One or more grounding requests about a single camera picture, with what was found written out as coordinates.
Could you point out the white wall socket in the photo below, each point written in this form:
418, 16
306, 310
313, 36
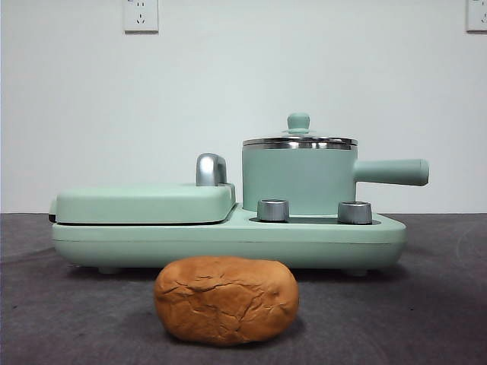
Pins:
141, 17
477, 15

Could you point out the green breakfast machine base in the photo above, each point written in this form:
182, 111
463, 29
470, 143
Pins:
228, 243

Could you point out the silver control knob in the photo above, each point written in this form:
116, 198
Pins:
354, 213
272, 210

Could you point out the glass lid with green knob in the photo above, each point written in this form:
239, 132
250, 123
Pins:
299, 121

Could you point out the brown potato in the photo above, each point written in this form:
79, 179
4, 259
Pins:
226, 304

